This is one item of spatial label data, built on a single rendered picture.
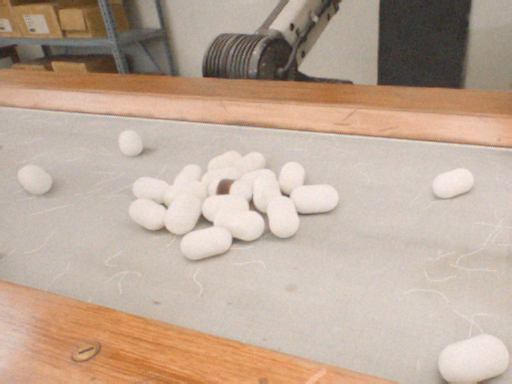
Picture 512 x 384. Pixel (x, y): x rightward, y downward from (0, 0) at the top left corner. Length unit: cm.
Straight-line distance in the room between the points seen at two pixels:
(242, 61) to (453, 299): 59
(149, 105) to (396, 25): 188
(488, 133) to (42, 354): 39
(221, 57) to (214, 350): 64
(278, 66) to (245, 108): 27
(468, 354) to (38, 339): 19
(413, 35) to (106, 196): 207
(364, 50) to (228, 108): 196
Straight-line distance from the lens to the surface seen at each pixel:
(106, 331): 23
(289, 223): 29
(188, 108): 57
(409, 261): 28
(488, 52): 236
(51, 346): 24
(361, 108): 48
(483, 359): 21
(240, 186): 34
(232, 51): 78
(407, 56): 237
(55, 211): 41
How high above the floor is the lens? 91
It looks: 30 degrees down
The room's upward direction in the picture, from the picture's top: 3 degrees counter-clockwise
